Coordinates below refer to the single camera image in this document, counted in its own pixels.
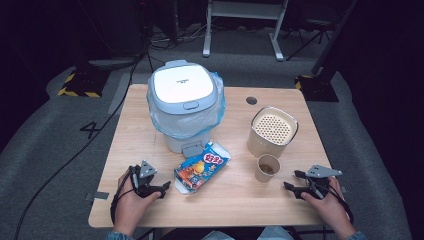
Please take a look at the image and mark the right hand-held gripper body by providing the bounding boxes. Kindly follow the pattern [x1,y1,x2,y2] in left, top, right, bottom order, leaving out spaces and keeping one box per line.
[300,163,344,201]

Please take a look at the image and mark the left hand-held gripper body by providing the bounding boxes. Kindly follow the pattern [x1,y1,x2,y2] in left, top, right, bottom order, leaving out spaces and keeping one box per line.
[129,160,159,199]

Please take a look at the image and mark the person's left hand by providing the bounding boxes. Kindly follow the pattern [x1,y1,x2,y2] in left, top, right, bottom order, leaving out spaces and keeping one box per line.
[112,167,162,237]

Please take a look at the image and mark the person's right hand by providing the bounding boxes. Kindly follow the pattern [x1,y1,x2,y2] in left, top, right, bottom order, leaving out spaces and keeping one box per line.
[300,175,356,240]

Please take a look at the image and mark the brown paper cup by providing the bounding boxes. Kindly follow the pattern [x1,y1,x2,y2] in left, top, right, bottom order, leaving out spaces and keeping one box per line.
[255,153,282,184]

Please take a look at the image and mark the colourful snack box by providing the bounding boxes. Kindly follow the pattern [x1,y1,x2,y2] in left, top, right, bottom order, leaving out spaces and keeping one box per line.
[173,141,232,195]

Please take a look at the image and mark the person's light trousers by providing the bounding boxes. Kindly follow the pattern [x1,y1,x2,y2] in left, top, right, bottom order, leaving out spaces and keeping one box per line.
[200,226,295,240]

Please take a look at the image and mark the beige perforated speaker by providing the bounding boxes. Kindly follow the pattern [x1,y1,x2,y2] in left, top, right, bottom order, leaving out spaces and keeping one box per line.
[246,106,300,159]

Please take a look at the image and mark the small grey tape piece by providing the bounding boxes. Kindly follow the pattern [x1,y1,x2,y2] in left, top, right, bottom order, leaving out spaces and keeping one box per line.
[85,191,110,202]

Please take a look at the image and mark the blue plastic bin liner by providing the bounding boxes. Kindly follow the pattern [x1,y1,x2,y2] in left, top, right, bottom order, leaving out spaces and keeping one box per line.
[146,71,227,140]

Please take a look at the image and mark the grey floor tape strip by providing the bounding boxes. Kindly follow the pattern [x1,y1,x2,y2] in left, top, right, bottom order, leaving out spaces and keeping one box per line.
[107,72,133,116]

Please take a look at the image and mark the black stand with striped base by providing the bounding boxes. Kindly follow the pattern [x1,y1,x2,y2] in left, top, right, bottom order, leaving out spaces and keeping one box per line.
[57,49,112,99]
[294,0,359,103]

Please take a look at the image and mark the white pedal trash bin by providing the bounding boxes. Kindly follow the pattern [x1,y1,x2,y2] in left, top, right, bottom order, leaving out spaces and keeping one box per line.
[146,59,221,159]

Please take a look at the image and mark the black tripod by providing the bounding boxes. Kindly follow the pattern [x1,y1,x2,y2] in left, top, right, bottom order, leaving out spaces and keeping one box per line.
[284,16,336,62]

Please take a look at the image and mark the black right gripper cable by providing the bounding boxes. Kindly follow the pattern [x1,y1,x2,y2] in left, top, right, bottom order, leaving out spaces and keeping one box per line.
[324,181,355,225]

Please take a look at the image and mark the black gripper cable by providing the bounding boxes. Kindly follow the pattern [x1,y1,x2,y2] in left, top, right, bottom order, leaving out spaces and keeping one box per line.
[110,165,135,225]
[324,181,355,225]

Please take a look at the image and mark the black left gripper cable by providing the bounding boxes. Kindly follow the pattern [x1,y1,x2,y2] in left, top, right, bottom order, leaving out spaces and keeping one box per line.
[110,165,135,225]

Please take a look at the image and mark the long black floor cable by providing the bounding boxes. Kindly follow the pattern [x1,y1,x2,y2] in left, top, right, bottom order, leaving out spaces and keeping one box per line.
[13,49,148,240]

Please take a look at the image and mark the bundle of floor cables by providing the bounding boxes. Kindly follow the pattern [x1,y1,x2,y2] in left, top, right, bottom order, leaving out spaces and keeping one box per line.
[146,18,216,52]

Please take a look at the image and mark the white metal desk frame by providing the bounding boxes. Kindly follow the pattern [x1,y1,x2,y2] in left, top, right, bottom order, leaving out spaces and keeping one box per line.
[202,0,290,62]

